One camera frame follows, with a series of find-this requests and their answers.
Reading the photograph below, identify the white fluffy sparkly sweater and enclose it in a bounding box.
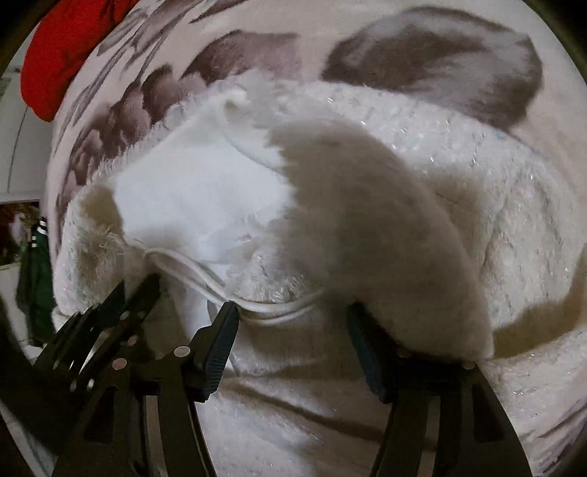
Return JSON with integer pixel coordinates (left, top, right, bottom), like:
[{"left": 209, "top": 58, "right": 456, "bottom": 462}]
[{"left": 52, "top": 73, "right": 587, "bottom": 477}]

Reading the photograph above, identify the red cloth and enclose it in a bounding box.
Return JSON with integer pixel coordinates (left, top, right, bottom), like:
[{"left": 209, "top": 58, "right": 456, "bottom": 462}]
[{"left": 19, "top": 0, "right": 138, "bottom": 122}]

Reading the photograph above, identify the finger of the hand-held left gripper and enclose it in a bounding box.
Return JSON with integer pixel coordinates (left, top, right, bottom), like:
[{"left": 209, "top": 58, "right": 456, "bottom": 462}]
[
  {"left": 32, "top": 280, "right": 127, "bottom": 381},
  {"left": 69, "top": 273, "right": 162, "bottom": 395}
]

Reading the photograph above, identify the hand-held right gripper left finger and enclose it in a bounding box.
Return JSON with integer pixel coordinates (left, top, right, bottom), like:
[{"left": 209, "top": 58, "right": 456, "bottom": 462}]
[{"left": 50, "top": 302, "right": 240, "bottom": 477}]

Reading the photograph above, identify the leaf printed blanket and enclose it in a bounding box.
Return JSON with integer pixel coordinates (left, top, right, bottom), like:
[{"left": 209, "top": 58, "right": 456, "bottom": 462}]
[{"left": 43, "top": 0, "right": 587, "bottom": 477}]

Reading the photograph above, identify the green garment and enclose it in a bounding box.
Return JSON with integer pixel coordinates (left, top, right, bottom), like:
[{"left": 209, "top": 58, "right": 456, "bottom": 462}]
[{"left": 16, "top": 218, "right": 58, "bottom": 349}]

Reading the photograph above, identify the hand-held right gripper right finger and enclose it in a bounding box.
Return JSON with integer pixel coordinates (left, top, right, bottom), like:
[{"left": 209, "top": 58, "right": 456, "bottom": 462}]
[{"left": 346, "top": 303, "right": 524, "bottom": 477}]

